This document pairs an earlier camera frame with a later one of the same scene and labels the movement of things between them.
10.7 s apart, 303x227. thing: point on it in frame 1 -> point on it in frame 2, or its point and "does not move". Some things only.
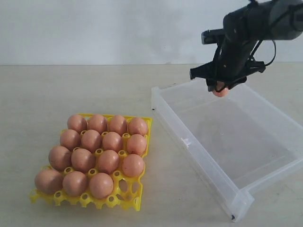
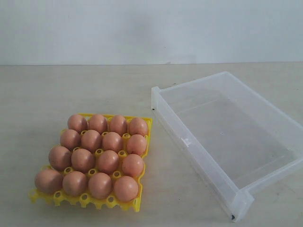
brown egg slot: [138, 126] does not move
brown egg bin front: [91, 140] does not move
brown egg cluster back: [220, 91] -> [126, 188]
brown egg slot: [97, 122] does not move
